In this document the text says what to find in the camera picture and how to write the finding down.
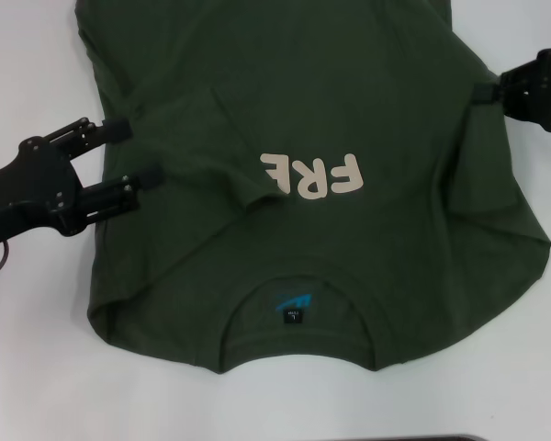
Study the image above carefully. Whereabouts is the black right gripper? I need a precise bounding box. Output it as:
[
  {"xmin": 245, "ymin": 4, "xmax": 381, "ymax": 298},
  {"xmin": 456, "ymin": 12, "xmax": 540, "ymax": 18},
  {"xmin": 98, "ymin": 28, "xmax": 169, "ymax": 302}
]
[{"xmin": 471, "ymin": 49, "xmax": 551, "ymax": 134}]

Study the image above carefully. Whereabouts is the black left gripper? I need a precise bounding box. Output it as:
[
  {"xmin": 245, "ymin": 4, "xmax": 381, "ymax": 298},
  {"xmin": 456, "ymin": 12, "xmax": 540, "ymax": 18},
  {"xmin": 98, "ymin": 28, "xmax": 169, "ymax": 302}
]
[{"xmin": 0, "ymin": 118, "xmax": 164, "ymax": 252}]

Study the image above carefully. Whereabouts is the dark green FREE print t-shirt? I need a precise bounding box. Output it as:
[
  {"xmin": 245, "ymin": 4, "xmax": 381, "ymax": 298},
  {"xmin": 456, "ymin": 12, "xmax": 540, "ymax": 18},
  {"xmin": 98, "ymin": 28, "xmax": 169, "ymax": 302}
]
[{"xmin": 73, "ymin": 0, "xmax": 551, "ymax": 376}]

